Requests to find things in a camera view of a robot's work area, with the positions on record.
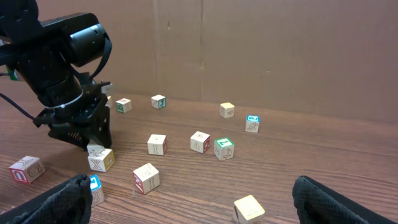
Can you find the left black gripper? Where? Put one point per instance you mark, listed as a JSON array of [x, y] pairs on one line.
[[86, 119]]

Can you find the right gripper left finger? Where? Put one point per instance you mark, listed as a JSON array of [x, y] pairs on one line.
[[68, 203]]

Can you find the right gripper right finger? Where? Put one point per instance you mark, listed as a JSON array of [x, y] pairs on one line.
[[318, 204]]

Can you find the yellow block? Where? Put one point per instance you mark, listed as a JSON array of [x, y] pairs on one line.
[[227, 110], [109, 103], [248, 210]]

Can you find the red letter white block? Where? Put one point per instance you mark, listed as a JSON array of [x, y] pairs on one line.
[[27, 169]]

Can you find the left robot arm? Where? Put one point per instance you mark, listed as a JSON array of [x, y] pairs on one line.
[[59, 59]]

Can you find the blue L block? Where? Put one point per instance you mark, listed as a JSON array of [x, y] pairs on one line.
[[96, 190]]

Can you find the green letter block upper left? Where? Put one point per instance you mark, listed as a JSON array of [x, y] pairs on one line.
[[123, 105]]

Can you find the white X letter block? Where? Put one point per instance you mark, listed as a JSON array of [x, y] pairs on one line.
[[101, 159]]

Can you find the white picture block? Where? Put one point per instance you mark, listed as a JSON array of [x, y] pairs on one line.
[[157, 144], [200, 142]]

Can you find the white block top centre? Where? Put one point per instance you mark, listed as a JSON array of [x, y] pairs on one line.
[[158, 101]]

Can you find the red edged picture block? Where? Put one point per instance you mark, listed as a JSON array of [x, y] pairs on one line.
[[146, 178]]

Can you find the blue top block upper right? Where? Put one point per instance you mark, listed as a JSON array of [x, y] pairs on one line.
[[252, 123]]

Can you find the green seven block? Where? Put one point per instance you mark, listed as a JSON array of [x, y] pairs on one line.
[[224, 148]]

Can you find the white picture block right centre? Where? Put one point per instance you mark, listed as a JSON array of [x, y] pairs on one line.
[[200, 142]]

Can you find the cardboard back wall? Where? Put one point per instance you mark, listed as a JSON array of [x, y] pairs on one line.
[[329, 57]]

